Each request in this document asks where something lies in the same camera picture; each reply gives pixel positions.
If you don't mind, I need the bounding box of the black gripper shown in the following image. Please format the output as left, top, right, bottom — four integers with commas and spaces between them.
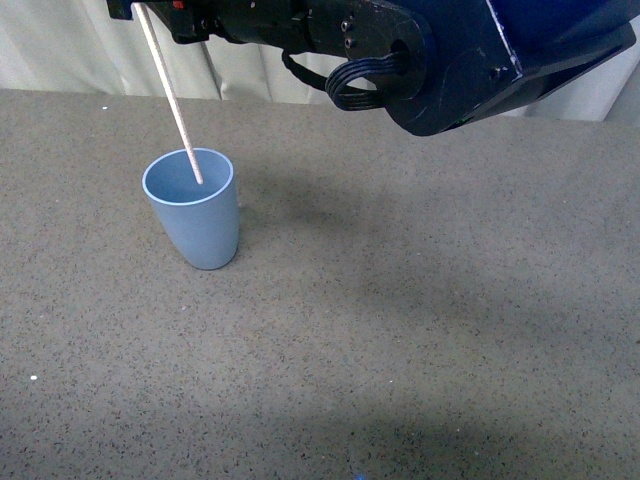
106, 0, 314, 52

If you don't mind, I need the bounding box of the white chopstick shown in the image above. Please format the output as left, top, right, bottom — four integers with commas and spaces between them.
132, 2, 204, 185

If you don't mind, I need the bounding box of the blue cup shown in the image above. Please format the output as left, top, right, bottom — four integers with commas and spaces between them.
142, 148, 240, 270

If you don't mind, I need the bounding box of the black ribbed cable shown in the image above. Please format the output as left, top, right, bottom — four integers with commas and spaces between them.
281, 48, 409, 112

